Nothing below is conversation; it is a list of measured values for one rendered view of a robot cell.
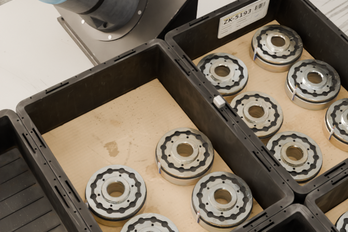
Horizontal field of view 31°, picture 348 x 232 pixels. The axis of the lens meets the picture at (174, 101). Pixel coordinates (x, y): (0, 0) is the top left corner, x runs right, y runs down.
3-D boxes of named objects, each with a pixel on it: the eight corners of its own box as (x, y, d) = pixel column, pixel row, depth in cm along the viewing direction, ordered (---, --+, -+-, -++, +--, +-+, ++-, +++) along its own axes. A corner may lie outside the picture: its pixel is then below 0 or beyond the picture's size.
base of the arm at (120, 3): (74, 7, 141) (43, -4, 132) (111, -49, 137) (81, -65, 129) (113, 45, 133) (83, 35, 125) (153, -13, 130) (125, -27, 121)
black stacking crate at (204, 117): (24, 143, 115) (13, 106, 106) (158, 76, 126) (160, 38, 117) (136, 327, 97) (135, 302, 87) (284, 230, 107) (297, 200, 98)
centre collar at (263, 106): (236, 110, 115) (237, 108, 115) (256, 98, 117) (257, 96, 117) (254, 128, 113) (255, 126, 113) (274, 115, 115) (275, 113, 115)
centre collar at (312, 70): (296, 77, 121) (296, 75, 120) (314, 65, 122) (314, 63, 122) (314, 93, 118) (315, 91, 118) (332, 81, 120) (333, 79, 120)
